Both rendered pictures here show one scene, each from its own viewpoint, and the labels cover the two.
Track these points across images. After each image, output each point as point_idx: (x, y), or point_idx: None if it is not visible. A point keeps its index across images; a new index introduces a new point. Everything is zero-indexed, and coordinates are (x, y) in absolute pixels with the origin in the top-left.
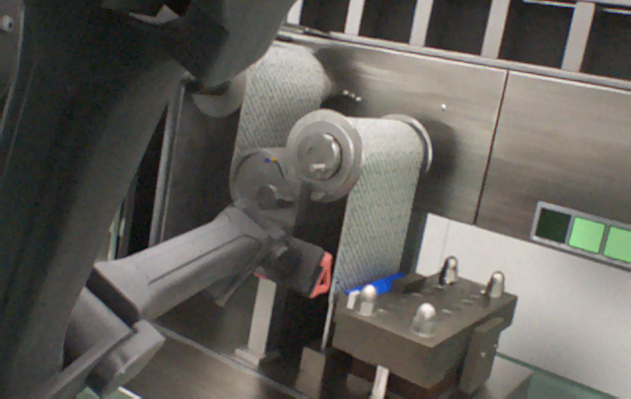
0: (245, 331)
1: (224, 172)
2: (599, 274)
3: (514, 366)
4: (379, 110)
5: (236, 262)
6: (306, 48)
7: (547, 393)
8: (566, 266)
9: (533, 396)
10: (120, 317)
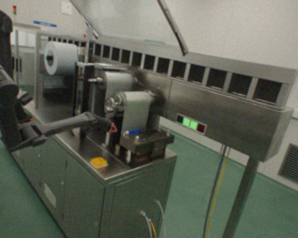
0: None
1: None
2: None
3: (172, 153)
4: (146, 88)
5: (79, 124)
6: (132, 71)
7: (230, 165)
8: None
9: (225, 166)
10: (40, 134)
